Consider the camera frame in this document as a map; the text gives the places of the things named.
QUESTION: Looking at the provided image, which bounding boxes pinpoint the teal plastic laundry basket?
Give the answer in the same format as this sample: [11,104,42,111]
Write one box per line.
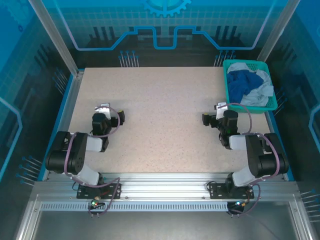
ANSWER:
[222,59,279,115]

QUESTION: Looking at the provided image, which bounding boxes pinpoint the slotted grey cable duct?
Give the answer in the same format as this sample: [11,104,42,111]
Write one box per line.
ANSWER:
[39,202,232,213]

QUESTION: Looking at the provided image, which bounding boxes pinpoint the aluminium profile rail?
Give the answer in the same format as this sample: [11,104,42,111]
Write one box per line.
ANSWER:
[47,172,300,201]

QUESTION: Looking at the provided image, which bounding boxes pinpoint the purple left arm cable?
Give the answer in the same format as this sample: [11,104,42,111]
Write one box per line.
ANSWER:
[63,104,123,218]

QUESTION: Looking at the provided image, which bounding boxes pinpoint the grey metal base panel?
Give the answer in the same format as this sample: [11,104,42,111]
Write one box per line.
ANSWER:
[29,211,301,240]

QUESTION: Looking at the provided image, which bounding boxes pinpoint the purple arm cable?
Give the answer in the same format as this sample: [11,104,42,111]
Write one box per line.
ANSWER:
[217,102,281,218]
[63,104,123,218]

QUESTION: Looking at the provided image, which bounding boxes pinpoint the aluminium frame post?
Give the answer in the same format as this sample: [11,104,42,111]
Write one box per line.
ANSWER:
[27,0,85,77]
[256,0,302,62]

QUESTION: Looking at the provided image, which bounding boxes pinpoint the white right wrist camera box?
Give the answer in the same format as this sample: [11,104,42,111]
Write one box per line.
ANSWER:
[214,101,229,119]

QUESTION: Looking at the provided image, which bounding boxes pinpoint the blue and grey clothes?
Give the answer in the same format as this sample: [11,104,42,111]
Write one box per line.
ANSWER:
[228,62,275,107]

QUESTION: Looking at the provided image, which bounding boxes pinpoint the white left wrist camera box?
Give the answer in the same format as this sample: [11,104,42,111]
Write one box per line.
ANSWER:
[94,102,112,120]

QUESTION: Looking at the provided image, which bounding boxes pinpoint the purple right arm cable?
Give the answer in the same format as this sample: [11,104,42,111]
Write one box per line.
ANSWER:
[217,102,281,218]

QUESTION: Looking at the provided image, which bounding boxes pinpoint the blue printed t-shirt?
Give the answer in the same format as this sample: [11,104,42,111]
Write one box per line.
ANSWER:
[226,69,265,105]

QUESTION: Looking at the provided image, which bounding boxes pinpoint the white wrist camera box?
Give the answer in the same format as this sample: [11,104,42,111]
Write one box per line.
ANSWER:
[214,101,229,119]
[94,102,112,120]

